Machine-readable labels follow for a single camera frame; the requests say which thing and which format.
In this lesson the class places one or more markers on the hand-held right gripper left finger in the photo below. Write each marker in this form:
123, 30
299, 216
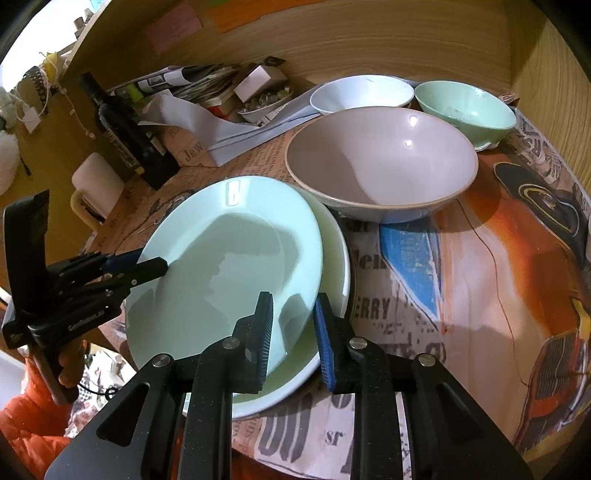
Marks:
265, 344

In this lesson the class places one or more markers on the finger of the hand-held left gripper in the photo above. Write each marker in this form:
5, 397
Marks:
147, 270
117, 263

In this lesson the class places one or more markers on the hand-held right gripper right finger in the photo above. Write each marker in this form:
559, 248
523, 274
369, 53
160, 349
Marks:
325, 353

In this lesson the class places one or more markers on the mint green plate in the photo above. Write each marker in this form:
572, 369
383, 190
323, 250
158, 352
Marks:
207, 258

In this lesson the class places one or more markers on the white plate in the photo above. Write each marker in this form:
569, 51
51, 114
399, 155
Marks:
334, 267

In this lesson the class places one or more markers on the mauve bowl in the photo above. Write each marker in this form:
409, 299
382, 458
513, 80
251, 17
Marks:
383, 161

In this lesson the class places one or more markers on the white bowl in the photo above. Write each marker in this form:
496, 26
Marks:
360, 94

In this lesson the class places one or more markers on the mint green bowl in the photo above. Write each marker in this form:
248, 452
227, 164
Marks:
461, 106

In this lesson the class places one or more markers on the person's left forearm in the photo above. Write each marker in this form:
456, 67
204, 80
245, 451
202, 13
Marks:
27, 429

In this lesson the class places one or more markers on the person's left hand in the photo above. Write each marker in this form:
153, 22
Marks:
71, 364

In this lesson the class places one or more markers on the cream white mug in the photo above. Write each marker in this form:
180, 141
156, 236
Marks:
94, 180

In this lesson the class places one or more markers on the floral patterned cloth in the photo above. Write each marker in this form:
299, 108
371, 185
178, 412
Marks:
104, 369

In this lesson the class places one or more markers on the dark glass bottle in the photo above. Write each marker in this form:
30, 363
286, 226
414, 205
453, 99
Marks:
124, 134

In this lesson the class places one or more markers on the white fluffy puff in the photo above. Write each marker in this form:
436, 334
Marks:
7, 159

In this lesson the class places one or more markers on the white paper sheet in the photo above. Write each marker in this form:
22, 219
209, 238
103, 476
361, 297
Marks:
198, 121

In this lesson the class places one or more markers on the white paper tag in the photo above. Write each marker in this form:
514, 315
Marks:
31, 121

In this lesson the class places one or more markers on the newspaper print tablecloth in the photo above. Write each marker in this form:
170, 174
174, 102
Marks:
485, 277

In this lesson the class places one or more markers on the white fluffy headband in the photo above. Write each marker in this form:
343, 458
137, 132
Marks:
4, 108

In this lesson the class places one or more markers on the stack of folded newspapers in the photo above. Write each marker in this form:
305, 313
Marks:
198, 78

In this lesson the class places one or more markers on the dark dotted headband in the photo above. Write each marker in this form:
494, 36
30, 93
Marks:
36, 81

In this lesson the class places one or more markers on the small dish of shells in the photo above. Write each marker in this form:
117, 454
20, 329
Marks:
268, 107

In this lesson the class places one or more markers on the yellow hair accessory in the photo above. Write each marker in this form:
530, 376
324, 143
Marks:
54, 62

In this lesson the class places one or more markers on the small white box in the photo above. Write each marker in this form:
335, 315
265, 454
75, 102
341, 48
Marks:
258, 81

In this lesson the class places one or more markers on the pink sticky note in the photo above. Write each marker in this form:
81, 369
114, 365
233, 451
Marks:
175, 25

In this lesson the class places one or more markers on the orange sticky note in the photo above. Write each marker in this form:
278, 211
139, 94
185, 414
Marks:
231, 16

